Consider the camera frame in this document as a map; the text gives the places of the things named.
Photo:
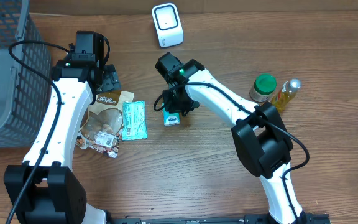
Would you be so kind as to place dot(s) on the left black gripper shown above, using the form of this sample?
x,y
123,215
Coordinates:
x,y
111,78

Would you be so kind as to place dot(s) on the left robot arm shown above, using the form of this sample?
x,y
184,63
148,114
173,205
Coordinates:
x,y
43,188

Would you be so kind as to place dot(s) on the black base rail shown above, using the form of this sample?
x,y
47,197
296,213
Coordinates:
x,y
307,218

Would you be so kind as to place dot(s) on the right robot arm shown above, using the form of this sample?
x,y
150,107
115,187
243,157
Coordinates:
x,y
260,137

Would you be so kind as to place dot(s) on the small teal white packet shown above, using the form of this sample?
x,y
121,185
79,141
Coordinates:
x,y
170,119

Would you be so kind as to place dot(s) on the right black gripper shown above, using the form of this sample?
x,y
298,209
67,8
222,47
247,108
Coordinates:
x,y
174,107

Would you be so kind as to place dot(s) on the grey plastic mesh basket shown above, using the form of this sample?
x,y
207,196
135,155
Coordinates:
x,y
23,94

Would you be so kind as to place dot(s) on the white barcode scanner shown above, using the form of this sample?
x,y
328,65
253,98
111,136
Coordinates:
x,y
167,25

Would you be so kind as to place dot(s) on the yellow liquid bottle silver cap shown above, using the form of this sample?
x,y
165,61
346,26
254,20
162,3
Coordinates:
x,y
289,90

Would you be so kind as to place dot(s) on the teal white snack packet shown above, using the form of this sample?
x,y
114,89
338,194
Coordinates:
x,y
135,127

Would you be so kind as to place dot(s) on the green lid white jar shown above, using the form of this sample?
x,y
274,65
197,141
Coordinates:
x,y
263,87

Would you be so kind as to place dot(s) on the brown snack packet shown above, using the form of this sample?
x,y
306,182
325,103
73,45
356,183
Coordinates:
x,y
103,123

